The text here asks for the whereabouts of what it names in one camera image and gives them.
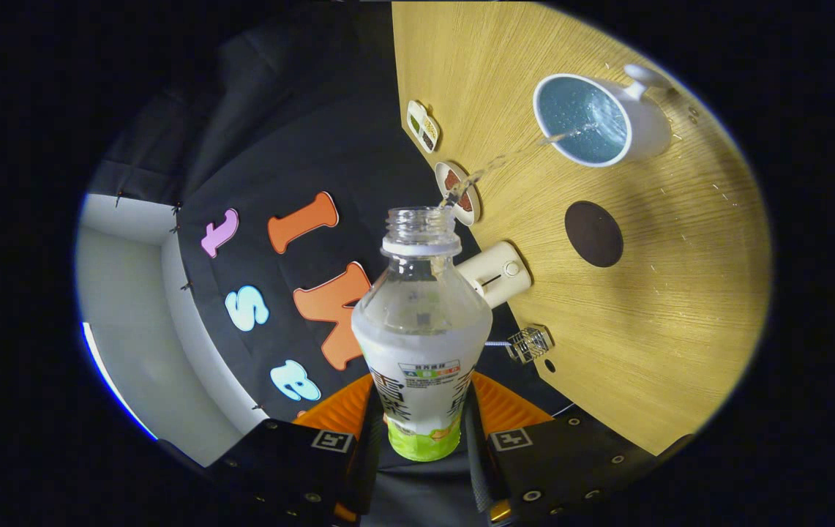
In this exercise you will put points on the white cup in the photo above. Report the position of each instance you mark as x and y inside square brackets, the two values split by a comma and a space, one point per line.
[648, 124]

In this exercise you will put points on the small glass jar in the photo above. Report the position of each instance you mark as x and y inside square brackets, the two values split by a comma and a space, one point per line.
[530, 344]

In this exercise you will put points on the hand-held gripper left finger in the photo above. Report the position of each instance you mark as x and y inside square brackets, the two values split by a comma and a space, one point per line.
[367, 468]

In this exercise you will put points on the clear juice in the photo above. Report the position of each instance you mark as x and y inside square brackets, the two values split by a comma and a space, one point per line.
[505, 157]

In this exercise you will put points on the brown meat slice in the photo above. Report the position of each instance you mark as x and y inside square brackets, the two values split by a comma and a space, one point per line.
[465, 202]
[451, 179]

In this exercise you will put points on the divided white dish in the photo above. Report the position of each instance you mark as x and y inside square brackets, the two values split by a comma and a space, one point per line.
[423, 126]

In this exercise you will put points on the white toaster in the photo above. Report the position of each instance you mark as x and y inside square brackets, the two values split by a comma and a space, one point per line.
[494, 274]

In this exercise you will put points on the wooden table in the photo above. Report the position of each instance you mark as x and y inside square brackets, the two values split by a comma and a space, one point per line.
[644, 329]

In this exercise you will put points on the dark brown round coaster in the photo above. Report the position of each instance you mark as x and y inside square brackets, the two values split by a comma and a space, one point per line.
[594, 234]

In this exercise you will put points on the clear juice bottle green label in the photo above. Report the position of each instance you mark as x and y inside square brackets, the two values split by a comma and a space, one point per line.
[421, 344]

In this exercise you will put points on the round white plate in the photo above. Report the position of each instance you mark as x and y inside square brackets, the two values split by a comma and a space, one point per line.
[471, 214]

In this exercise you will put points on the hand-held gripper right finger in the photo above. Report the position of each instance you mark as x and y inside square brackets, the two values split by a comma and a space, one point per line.
[479, 468]

